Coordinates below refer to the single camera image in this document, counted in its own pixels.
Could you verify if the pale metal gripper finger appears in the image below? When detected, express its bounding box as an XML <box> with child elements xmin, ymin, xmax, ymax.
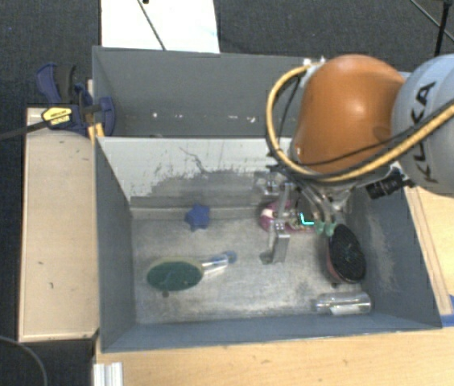
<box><xmin>258</xmin><ymin>220</ymin><xmax>291</xmax><ymax>265</ymax></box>
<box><xmin>253</xmin><ymin>170</ymin><xmax>281</xmax><ymax>199</ymax></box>

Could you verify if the purple and white toy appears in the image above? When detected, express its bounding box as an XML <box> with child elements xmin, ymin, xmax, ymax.
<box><xmin>258</xmin><ymin>199</ymin><xmax>305</xmax><ymax>235</ymax></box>

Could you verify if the black and red-brown round disc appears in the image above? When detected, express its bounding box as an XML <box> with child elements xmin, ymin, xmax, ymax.
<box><xmin>322</xmin><ymin>223</ymin><xmax>368</xmax><ymax>285</ymax></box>

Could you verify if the grey metal bin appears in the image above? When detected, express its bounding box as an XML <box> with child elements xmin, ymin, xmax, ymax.
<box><xmin>91</xmin><ymin>45</ymin><xmax>444</xmax><ymax>354</ymax></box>

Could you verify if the blue star-shaped toy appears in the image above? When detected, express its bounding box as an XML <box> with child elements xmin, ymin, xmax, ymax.
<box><xmin>184</xmin><ymin>203</ymin><xmax>212</xmax><ymax>232</ymax></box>

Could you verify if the clear glass tube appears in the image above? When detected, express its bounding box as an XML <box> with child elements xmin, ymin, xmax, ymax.
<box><xmin>314</xmin><ymin>291</ymin><xmax>373</xmax><ymax>317</ymax></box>

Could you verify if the pale wood flat board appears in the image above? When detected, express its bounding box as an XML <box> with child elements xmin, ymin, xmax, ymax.
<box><xmin>17</xmin><ymin>106</ymin><xmax>100</xmax><ymax>343</ymax></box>

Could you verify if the black cylinder on white bracket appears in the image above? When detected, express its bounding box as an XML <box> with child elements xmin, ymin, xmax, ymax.
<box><xmin>365</xmin><ymin>172</ymin><xmax>416</xmax><ymax>201</ymax></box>

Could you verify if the green round brush clear handle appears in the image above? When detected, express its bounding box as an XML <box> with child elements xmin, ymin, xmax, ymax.
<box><xmin>146</xmin><ymin>250</ymin><xmax>238</xmax><ymax>293</ymax></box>

